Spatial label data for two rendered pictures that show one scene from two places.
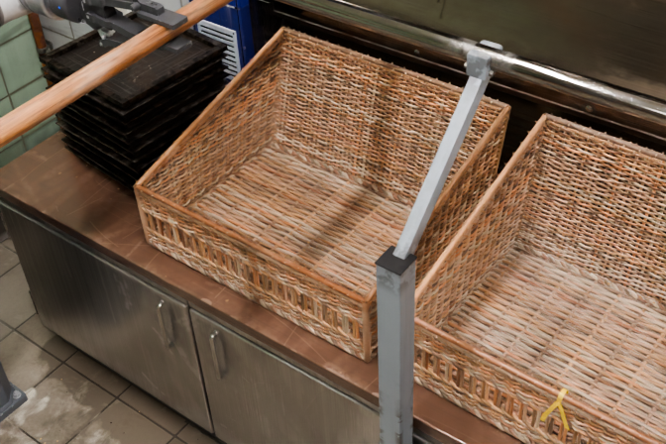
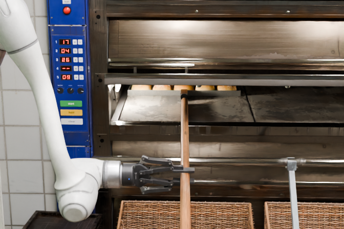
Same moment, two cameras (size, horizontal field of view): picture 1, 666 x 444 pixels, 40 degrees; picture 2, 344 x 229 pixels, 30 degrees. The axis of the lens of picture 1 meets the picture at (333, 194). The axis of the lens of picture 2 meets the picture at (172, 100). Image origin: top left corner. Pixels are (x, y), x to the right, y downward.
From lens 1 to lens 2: 149 cm
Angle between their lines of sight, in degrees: 40
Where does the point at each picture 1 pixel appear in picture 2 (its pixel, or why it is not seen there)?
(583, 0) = (272, 150)
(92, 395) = not seen: outside the picture
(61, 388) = not seen: outside the picture
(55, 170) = not seen: outside the picture
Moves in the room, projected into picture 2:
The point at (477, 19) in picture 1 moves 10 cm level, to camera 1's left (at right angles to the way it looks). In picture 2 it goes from (228, 169) to (210, 174)
